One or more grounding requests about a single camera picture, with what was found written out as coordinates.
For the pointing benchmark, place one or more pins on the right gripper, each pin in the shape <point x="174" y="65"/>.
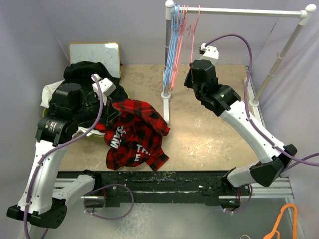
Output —
<point x="188" y="82"/>

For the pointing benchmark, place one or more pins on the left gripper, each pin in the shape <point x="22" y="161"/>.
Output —
<point x="109" y="111"/>

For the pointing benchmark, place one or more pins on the red black plaid shirt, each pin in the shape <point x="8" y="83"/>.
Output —
<point x="135" y="136"/>

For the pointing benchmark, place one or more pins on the single pink hanger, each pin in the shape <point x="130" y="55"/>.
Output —
<point x="193" y="31"/>

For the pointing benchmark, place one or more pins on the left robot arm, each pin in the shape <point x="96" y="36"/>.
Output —
<point x="40" y="205"/>

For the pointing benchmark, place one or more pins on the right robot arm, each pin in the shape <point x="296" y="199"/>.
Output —
<point x="224" y="102"/>

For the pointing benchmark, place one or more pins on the black garment pile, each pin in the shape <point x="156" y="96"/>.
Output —
<point x="82" y="74"/>

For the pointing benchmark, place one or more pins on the blue hangers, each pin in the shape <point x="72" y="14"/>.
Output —
<point x="172" y="16"/>

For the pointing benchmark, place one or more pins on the white whiteboard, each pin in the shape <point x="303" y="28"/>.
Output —
<point x="106" y="53"/>

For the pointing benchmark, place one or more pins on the green laundry basket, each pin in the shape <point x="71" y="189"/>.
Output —
<point x="94" y="135"/>

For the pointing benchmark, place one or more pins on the pink hangers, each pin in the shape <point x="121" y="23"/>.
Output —
<point x="182" y="20"/>

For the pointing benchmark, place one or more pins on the white clothes rack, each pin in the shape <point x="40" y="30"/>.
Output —
<point x="303" y="16"/>

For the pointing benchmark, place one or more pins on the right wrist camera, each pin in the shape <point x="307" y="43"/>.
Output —
<point x="209" y="53"/>

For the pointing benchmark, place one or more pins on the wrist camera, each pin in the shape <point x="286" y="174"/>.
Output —
<point x="107" y="87"/>
<point x="209" y="53"/>

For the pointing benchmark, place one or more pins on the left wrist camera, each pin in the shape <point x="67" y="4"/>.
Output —
<point x="107" y="87"/>

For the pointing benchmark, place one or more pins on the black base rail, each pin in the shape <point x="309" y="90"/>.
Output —
<point x="165" y="187"/>

